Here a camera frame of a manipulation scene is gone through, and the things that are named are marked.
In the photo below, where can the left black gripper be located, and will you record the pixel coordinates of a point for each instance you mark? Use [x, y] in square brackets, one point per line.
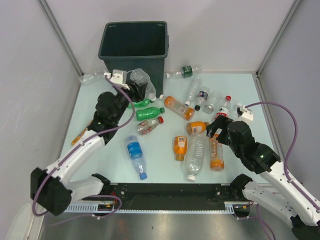
[139, 90]

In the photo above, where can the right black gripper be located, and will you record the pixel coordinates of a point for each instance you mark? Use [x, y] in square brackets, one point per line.
[220, 122]

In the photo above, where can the orange juice bottle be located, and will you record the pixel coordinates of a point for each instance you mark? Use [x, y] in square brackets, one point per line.
[196, 127]

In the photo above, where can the orange juice bottle barcode up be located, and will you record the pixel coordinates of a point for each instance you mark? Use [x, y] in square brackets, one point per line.
[180, 146]

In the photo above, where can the yellow navy milk tea bottle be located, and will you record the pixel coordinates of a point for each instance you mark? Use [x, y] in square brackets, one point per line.
[80, 135]

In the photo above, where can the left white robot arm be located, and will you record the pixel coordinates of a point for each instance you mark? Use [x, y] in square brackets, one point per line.
[52, 188]

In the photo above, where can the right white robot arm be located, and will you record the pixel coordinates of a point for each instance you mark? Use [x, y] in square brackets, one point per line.
[292, 203]

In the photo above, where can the green bottle near bin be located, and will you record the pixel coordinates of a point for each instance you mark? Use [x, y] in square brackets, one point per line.
[140, 104]

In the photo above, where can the dark green plastic bin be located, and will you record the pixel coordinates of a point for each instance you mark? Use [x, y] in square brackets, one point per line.
[130, 45]

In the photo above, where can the red label water bottle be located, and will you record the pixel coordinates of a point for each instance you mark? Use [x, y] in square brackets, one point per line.
[224, 108]

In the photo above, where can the green bottle with cap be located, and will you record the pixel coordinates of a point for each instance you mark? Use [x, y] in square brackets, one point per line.
[148, 113]

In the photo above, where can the large clear bottle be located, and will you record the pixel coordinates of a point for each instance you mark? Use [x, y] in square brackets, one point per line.
[195, 156]

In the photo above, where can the orange jasmine tea bottle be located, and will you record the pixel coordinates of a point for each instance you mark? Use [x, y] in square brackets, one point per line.
[216, 154]

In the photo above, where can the clear cup silver base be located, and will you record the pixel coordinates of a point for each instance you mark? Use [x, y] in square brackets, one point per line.
[212, 102]

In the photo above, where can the red cap crushed bottle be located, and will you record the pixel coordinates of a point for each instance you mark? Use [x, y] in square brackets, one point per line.
[148, 125]

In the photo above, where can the orange tea bottle white cap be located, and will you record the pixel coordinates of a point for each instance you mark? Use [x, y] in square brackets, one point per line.
[176, 106]

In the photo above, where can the pepsi label clear bottle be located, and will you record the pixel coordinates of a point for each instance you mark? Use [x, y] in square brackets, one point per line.
[201, 97]

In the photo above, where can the green label clear bottle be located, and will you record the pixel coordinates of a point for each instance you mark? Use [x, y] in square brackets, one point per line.
[185, 71]

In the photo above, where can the blue label water bottle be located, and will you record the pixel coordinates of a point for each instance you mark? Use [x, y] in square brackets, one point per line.
[136, 156]

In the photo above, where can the crushed clear bottle far left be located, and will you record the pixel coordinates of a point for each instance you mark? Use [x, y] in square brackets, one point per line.
[90, 78]

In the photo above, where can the clear bottle white cap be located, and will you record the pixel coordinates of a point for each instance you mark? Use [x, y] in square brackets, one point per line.
[192, 90]

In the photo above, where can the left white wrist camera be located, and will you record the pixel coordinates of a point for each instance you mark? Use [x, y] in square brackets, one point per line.
[118, 78]

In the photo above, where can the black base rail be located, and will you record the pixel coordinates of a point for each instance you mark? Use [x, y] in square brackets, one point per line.
[173, 196]

